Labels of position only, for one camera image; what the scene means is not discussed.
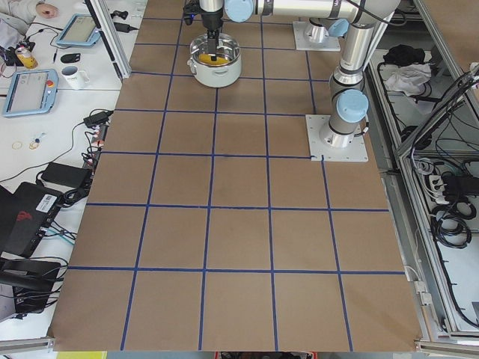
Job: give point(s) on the yellow corn cob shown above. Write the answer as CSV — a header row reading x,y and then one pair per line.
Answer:
x,y
213,60

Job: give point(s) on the pale green cooking pot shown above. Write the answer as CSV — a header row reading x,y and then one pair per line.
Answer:
x,y
216,77

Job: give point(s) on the far blue teach pendant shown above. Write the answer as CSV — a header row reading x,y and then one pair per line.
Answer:
x,y
80,31

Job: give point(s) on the blue teach pendant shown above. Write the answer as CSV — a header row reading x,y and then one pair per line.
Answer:
x,y
80,31
31,92

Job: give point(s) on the white mug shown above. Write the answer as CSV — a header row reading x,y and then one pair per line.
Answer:
x,y
76,78

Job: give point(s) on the black computer mouse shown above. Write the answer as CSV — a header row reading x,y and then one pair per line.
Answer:
x,y
70,58

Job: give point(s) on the black power adapter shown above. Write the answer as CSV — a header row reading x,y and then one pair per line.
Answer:
x,y
97,119

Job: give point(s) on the orange can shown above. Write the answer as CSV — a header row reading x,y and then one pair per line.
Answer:
x,y
26,58

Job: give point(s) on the near blue teach pendant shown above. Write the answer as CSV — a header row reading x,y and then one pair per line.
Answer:
x,y
31,92

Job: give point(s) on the black cloth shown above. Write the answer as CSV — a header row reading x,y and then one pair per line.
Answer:
x,y
404,55

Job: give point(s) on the crumpled white cloth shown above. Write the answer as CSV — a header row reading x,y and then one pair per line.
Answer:
x,y
409,80

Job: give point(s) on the black power brick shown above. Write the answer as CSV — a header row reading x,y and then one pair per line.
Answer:
x,y
66,175

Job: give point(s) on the aluminium frame post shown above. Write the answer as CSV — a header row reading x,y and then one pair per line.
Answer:
x,y
99,11

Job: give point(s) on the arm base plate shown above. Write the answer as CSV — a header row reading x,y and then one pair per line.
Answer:
x,y
328,146
309,37

